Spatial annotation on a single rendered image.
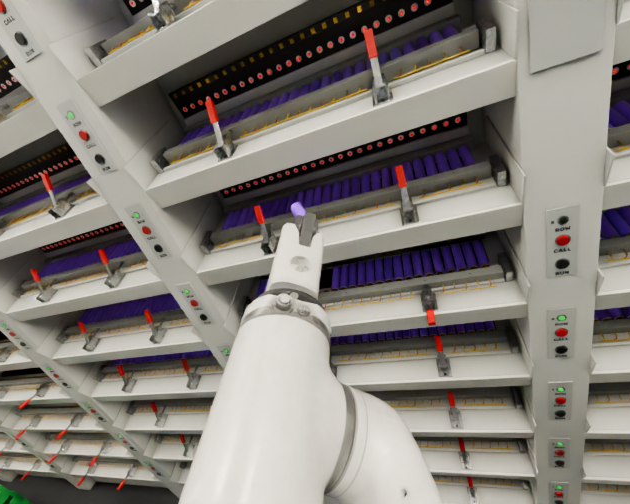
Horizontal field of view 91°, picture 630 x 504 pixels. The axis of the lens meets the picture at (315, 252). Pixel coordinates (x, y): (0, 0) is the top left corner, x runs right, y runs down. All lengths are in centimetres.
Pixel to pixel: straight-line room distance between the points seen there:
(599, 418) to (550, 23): 78
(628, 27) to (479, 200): 24
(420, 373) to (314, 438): 58
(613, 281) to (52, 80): 97
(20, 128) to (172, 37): 37
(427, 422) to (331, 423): 72
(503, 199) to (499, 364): 38
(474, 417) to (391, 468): 71
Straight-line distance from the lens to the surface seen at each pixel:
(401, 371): 80
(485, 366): 79
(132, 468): 191
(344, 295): 68
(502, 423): 95
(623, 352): 85
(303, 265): 31
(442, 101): 49
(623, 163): 62
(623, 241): 73
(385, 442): 26
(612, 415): 99
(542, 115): 52
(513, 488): 128
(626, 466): 116
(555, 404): 87
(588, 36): 52
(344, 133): 49
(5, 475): 291
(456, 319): 66
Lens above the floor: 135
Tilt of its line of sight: 26 degrees down
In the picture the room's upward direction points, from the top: 22 degrees counter-clockwise
